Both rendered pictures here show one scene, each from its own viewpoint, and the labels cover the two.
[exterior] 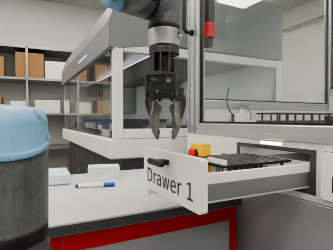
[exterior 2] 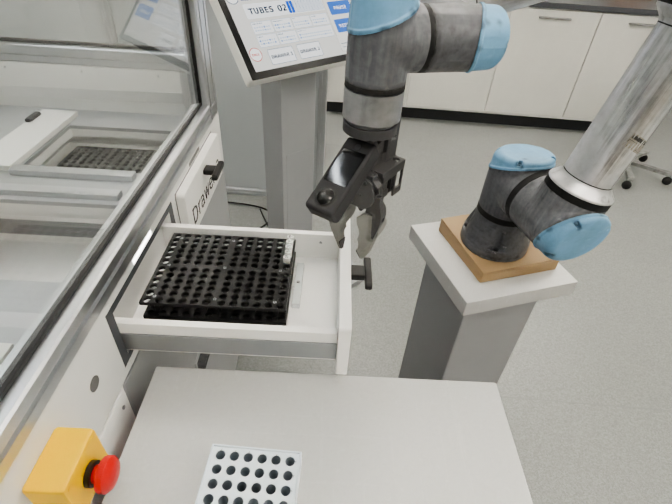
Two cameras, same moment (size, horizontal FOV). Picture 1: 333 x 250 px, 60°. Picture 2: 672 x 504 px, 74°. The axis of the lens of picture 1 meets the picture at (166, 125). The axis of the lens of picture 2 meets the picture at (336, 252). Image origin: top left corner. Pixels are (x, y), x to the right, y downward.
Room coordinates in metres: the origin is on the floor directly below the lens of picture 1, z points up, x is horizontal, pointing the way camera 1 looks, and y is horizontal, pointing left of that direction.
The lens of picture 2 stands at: (1.20, 0.21, 1.40)
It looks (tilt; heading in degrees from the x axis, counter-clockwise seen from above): 39 degrees down; 205
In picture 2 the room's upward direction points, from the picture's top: 4 degrees clockwise
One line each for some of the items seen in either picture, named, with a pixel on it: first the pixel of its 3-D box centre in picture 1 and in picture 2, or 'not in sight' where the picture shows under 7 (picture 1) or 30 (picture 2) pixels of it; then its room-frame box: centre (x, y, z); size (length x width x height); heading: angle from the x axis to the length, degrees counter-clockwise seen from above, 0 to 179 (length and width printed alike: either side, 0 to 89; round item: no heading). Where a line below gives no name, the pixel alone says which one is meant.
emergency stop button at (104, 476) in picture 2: (193, 153); (102, 474); (1.11, -0.10, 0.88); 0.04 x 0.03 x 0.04; 27
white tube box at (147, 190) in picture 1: (160, 184); (251, 485); (1.00, 0.02, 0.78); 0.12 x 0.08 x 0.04; 114
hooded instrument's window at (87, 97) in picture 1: (146, 104); not in sight; (2.52, 0.17, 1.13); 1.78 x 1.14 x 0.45; 27
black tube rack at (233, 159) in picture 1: (235, 169); (226, 281); (0.78, -0.19, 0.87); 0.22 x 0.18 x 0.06; 117
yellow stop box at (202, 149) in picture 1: (199, 153); (72, 472); (1.12, -0.13, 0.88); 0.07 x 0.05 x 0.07; 27
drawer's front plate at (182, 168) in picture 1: (170, 174); (343, 285); (0.69, -0.01, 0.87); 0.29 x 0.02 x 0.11; 27
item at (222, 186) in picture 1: (238, 171); (221, 283); (0.78, -0.20, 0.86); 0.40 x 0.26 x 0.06; 117
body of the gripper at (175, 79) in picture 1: (163, 74); (368, 160); (0.68, 0.01, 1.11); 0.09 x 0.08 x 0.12; 171
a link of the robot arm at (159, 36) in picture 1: (165, 40); (370, 104); (0.68, 0.00, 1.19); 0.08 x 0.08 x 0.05
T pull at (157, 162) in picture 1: (160, 161); (360, 272); (0.68, 0.02, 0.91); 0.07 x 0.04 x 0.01; 27
